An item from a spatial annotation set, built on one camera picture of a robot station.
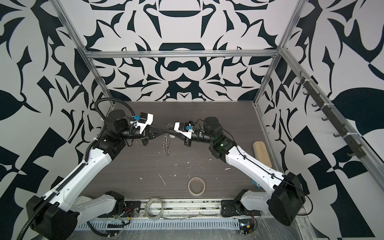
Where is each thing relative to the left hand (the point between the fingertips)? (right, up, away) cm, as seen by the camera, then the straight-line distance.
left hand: (168, 127), depth 63 cm
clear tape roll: (-12, -40, +11) cm, 43 cm away
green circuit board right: (+35, -47, +8) cm, 59 cm away
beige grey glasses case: (+49, -17, +25) cm, 57 cm away
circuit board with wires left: (-21, -40, +10) cm, 46 cm away
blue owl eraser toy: (+44, -32, +18) cm, 58 cm away
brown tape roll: (+10, -30, +20) cm, 37 cm away
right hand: (+1, -1, +2) cm, 2 cm away
